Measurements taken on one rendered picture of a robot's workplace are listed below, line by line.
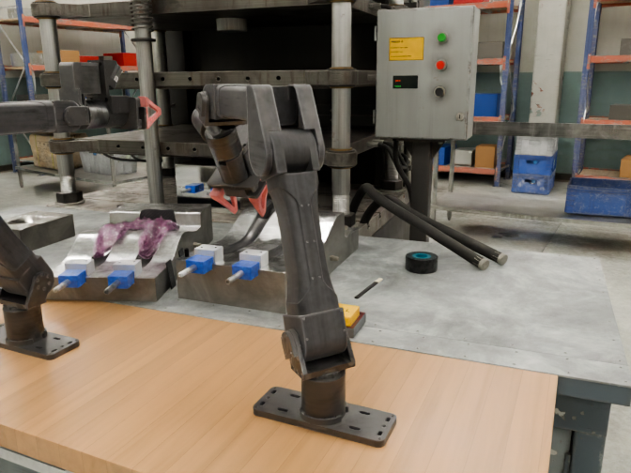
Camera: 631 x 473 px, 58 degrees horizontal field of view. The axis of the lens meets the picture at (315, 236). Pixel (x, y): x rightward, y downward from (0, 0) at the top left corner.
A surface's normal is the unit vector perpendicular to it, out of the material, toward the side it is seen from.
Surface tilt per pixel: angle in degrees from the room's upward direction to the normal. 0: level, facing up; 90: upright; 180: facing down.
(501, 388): 0
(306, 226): 71
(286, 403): 0
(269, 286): 90
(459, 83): 90
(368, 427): 0
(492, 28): 90
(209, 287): 90
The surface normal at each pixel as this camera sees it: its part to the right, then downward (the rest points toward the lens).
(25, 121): 0.87, 0.18
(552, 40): -0.50, 0.24
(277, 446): -0.01, -0.96
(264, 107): 0.42, -0.20
